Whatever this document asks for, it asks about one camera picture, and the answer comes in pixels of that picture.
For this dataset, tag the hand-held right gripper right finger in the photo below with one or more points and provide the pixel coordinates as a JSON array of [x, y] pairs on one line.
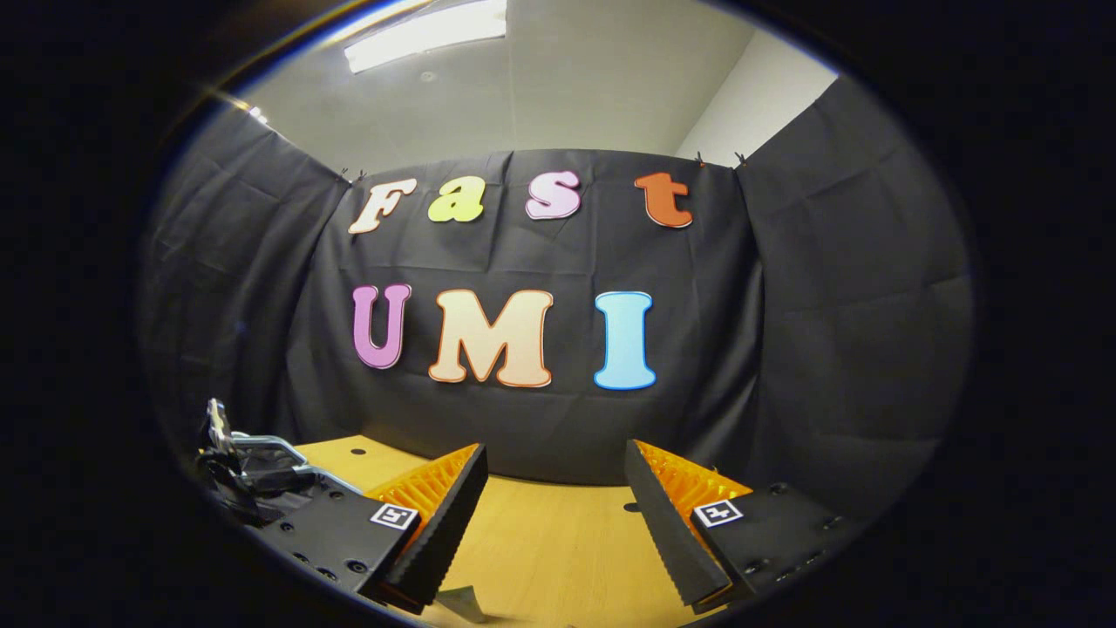
[[663, 523]]

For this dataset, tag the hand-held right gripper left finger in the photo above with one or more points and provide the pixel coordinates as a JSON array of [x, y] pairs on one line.
[[453, 515]]

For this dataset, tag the black backdrop cloth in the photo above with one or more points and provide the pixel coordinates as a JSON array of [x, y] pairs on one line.
[[523, 253]]

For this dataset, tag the ceiling light panel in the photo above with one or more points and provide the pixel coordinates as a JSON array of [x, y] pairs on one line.
[[427, 35]]

